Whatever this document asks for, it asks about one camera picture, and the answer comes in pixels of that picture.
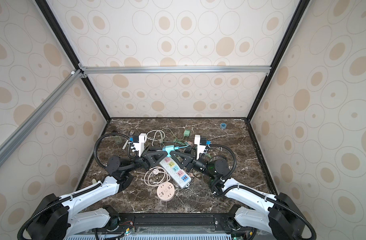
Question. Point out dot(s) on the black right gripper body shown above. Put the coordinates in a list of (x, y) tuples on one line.
[(202, 167)]

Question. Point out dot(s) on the aluminium frame crossbar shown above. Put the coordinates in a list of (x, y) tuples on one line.
[(176, 70)]

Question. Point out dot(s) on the aluminium frame left bar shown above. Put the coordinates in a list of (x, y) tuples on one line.
[(20, 134)]

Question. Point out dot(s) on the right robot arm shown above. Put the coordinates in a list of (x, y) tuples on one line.
[(273, 214)]

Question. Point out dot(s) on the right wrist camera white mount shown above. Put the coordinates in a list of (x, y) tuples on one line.
[(202, 145)]

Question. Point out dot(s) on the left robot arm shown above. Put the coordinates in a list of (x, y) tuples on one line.
[(59, 217)]

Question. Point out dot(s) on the round pink power socket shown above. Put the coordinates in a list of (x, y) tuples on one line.
[(166, 191)]

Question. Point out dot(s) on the teal charger plug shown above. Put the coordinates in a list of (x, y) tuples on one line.
[(168, 149)]

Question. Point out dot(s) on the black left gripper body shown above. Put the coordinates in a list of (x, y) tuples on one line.
[(139, 163)]

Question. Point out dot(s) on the white colourful power strip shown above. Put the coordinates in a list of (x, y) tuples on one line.
[(175, 172)]

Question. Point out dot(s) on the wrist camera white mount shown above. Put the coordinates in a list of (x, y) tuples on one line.
[(202, 145), (137, 143)]

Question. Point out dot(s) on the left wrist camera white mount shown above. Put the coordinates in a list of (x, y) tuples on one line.
[(137, 143)]

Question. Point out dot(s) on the glass spice jar black lid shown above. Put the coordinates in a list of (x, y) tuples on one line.
[(117, 138)]

